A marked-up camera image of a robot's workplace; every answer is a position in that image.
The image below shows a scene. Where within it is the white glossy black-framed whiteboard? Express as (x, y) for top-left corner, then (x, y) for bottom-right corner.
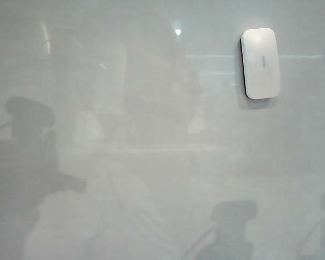
(0, 0), (325, 260)

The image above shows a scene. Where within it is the white rounded whiteboard eraser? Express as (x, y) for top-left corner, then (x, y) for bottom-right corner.
(239, 27), (282, 101)

